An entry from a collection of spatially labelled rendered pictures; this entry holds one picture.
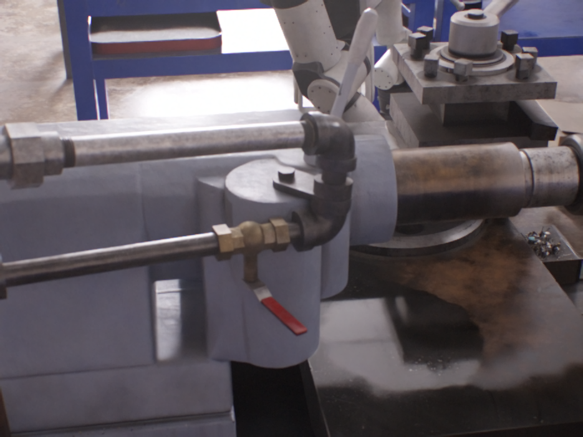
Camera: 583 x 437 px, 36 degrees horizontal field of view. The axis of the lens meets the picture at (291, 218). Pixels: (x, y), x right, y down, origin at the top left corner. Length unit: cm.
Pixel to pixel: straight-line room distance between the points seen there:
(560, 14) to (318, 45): 162
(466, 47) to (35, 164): 66
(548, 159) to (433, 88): 19
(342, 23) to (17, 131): 126
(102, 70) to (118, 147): 204
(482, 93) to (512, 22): 195
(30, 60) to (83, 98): 219
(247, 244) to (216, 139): 10
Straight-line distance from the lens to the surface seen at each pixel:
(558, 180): 96
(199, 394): 87
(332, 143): 72
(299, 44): 168
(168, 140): 66
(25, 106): 427
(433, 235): 114
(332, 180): 74
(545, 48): 293
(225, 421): 87
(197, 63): 268
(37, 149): 63
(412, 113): 119
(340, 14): 181
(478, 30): 114
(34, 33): 533
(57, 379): 87
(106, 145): 65
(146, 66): 268
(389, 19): 215
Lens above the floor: 151
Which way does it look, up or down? 29 degrees down
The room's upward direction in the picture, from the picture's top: straight up
